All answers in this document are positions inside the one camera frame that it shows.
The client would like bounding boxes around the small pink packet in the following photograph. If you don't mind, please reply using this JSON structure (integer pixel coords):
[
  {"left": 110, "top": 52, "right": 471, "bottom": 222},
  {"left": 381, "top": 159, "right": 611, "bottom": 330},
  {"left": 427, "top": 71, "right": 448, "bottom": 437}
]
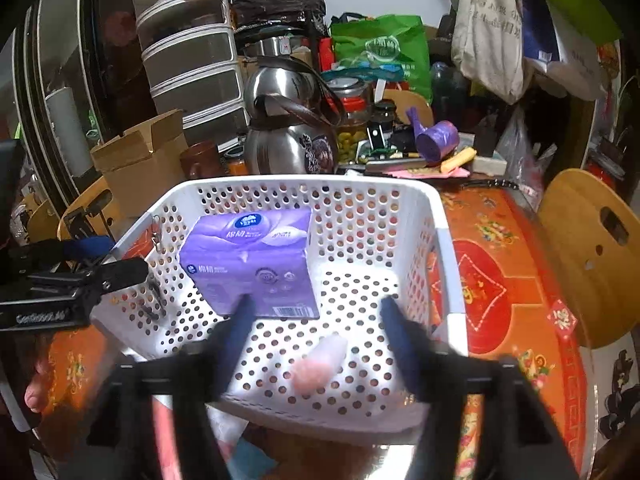
[{"left": 290, "top": 334, "right": 348, "bottom": 395}]

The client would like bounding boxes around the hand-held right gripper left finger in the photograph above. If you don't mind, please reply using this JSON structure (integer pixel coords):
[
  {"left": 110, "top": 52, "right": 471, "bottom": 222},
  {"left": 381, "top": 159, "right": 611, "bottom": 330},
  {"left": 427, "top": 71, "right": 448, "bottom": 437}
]
[{"left": 60, "top": 294, "right": 258, "bottom": 480}]

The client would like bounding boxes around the person's left hand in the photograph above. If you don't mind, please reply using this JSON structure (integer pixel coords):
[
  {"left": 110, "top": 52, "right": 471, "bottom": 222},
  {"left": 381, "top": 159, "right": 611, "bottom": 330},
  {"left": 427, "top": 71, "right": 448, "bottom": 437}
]
[{"left": 22, "top": 332, "right": 58, "bottom": 413}]

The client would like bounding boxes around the stainless steel kettle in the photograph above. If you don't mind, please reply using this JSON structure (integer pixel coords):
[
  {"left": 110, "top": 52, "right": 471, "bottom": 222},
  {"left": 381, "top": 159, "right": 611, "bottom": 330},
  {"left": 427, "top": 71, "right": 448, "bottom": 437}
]
[{"left": 243, "top": 55, "right": 346, "bottom": 176}]

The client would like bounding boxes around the green shopping bag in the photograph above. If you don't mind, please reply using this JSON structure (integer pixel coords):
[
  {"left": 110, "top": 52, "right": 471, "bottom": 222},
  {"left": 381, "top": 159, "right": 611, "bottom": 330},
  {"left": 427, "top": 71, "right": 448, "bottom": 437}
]
[{"left": 330, "top": 14, "right": 432, "bottom": 103}]

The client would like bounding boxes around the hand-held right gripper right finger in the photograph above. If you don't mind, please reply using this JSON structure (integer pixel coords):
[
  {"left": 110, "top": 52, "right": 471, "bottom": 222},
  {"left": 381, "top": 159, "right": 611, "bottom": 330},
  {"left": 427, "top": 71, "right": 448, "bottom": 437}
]
[{"left": 379, "top": 296, "right": 586, "bottom": 480}]

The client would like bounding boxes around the white and blue bag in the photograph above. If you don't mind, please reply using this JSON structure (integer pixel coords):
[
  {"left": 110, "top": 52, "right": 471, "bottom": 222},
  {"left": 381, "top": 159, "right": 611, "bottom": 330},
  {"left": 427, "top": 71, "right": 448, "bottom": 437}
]
[{"left": 520, "top": 0, "right": 608, "bottom": 101}]

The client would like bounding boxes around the steel pot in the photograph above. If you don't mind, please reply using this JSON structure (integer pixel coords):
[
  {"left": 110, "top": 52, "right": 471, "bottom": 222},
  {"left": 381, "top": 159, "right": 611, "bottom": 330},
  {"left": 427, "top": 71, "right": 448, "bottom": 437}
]
[{"left": 242, "top": 35, "right": 306, "bottom": 58}]

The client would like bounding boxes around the white plastic drawer tower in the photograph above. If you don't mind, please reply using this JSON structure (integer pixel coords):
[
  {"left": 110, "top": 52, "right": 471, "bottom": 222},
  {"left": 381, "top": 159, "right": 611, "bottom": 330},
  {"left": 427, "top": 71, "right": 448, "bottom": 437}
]
[{"left": 132, "top": 0, "right": 251, "bottom": 148}]

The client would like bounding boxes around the open cardboard box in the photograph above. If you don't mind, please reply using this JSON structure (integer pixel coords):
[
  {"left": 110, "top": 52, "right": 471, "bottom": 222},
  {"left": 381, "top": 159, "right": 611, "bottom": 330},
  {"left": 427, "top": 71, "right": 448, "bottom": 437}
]
[{"left": 90, "top": 109, "right": 188, "bottom": 218}]

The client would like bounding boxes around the bright green hanging bag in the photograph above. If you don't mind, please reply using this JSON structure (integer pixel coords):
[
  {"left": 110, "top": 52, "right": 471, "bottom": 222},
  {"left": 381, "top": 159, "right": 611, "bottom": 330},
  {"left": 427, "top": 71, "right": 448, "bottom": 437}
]
[{"left": 530, "top": 0, "right": 623, "bottom": 46}]

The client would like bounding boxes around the wooden stool with slot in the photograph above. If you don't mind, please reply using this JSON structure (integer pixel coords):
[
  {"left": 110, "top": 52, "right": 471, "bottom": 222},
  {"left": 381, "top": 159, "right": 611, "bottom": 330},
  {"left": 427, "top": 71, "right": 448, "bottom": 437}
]
[{"left": 537, "top": 169, "right": 640, "bottom": 350}]

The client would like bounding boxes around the yellow stick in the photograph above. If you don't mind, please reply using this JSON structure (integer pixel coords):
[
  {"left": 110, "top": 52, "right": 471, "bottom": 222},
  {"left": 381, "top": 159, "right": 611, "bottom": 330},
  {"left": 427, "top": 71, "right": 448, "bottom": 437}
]
[{"left": 440, "top": 147, "right": 476, "bottom": 171}]

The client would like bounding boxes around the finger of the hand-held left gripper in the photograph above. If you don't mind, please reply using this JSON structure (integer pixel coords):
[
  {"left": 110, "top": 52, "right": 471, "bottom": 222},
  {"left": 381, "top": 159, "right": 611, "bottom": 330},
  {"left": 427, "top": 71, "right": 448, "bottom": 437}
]
[
  {"left": 30, "top": 258, "right": 150, "bottom": 307},
  {"left": 10, "top": 236, "right": 117, "bottom": 275}
]

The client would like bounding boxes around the mirrored wardrobe door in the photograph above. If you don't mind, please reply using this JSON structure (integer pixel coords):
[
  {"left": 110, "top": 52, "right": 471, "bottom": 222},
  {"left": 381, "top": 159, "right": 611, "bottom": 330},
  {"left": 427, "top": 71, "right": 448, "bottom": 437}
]
[{"left": 12, "top": 0, "right": 151, "bottom": 201}]

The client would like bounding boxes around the clear plastic bag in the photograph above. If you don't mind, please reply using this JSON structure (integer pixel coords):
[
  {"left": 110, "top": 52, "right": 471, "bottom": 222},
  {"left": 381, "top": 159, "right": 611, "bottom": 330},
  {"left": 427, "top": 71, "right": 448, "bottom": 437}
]
[{"left": 495, "top": 110, "right": 546, "bottom": 201}]

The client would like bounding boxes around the beige canvas tote bag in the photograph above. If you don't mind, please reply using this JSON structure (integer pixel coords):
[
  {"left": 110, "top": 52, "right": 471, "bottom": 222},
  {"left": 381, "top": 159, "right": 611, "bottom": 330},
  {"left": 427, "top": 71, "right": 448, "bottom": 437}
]
[{"left": 451, "top": 0, "right": 526, "bottom": 106}]

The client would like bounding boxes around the glass jar of olives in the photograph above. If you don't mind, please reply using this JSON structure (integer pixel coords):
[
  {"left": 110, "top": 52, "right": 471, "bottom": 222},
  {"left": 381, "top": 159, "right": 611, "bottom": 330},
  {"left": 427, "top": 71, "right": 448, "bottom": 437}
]
[{"left": 330, "top": 77, "right": 373, "bottom": 163}]

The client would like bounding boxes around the brown mug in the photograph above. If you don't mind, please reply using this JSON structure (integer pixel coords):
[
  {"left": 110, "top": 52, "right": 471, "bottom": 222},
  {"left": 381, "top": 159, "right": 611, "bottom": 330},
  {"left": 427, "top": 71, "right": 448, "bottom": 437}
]
[{"left": 180, "top": 141, "right": 223, "bottom": 180}]

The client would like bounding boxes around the white perforated plastic basket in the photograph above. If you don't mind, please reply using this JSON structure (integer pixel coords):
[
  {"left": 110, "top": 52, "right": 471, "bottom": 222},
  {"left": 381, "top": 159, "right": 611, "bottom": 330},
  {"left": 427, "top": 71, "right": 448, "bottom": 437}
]
[{"left": 90, "top": 175, "right": 471, "bottom": 448}]

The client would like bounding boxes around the purple tissue pack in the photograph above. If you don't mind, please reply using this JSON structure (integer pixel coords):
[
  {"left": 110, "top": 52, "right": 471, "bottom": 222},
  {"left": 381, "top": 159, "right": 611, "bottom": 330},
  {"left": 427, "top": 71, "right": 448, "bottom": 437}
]
[{"left": 179, "top": 208, "right": 321, "bottom": 320}]

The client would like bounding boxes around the dark green bottle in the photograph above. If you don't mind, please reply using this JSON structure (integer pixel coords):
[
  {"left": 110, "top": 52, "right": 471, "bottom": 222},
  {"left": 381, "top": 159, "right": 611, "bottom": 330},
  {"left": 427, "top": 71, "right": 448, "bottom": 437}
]
[{"left": 431, "top": 62, "right": 468, "bottom": 121}]

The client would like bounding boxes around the round wooden stool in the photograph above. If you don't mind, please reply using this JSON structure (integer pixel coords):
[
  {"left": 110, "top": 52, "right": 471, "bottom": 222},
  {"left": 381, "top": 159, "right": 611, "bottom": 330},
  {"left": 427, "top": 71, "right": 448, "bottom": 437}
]
[{"left": 56, "top": 175, "right": 151, "bottom": 256}]

